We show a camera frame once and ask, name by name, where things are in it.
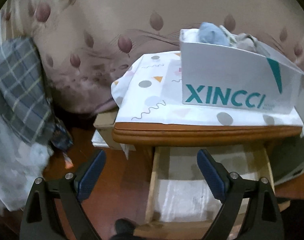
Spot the wooden nightstand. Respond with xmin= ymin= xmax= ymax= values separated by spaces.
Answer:
xmin=112 ymin=122 xmax=303 ymax=147

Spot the orange snack wrapper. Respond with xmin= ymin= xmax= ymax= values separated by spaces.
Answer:
xmin=63 ymin=153 xmax=74 ymax=170

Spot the white XINCCI shoe box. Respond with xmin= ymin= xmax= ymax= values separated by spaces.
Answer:
xmin=180 ymin=29 xmax=304 ymax=114

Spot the beige leaf-pattern bedding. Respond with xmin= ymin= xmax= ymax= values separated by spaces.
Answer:
xmin=1 ymin=0 xmax=304 ymax=114

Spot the blue striped underwear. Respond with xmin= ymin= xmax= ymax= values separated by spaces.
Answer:
xmin=198 ymin=22 xmax=230 ymax=46

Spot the white sheer patterned fabric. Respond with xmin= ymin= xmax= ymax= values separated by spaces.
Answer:
xmin=0 ymin=116 xmax=53 ymax=215

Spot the white patterned cloth cover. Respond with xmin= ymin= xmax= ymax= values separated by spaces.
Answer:
xmin=111 ymin=51 xmax=304 ymax=135

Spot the grey plaid blanket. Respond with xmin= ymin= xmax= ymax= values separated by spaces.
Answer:
xmin=0 ymin=37 xmax=55 ymax=144

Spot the black checkered slipper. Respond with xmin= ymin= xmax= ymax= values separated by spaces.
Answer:
xmin=114 ymin=218 xmax=136 ymax=239

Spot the white flat box on floor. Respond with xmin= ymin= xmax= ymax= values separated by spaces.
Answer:
xmin=91 ymin=130 xmax=109 ymax=148

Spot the dark blue plastic bag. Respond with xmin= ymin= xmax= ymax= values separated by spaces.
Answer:
xmin=50 ymin=119 xmax=73 ymax=152

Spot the cardboard box beside nightstand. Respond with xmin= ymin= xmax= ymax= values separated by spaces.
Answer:
xmin=93 ymin=108 xmax=135 ymax=151

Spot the grey hexagon-pattern garment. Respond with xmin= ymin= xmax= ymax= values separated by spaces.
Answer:
xmin=219 ymin=25 xmax=270 ymax=57

